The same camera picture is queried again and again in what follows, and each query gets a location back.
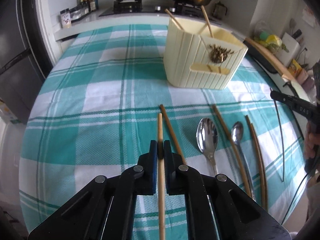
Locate large steel spoon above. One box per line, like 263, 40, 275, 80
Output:
196, 118, 218, 176

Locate light wooden chopstick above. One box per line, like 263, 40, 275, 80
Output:
157, 113, 165, 240

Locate brown wooden chopstick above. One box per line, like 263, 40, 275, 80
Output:
160, 104, 187, 165

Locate small steel spoon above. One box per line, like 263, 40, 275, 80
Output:
231, 121, 256, 201

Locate person's right hand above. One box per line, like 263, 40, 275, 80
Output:
304, 127, 319, 159

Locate wooden cutting board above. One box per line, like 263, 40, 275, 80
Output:
244, 37, 296, 81

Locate white knife block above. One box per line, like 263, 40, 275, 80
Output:
275, 33, 300, 68

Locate brown chopstick beside large spoon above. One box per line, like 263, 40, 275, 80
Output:
211, 104, 253, 198

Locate yellow green sponges in rack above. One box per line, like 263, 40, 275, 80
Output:
254, 30, 290, 54

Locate teal checkered tablecloth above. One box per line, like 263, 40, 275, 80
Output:
19, 24, 305, 231

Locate cream utensil holder box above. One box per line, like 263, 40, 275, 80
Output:
163, 18, 248, 89

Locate dark glass kettle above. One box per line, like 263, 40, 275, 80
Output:
213, 2, 228, 20

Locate chopstick in holder left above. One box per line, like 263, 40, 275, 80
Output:
164, 9, 184, 31

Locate dark grey refrigerator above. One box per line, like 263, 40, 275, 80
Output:
1, 0, 53, 124

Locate black gas stove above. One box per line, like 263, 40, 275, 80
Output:
99, 0, 204, 19

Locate spice jar rack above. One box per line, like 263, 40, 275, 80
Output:
60, 4, 90, 28

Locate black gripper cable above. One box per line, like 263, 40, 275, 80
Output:
269, 87, 286, 183

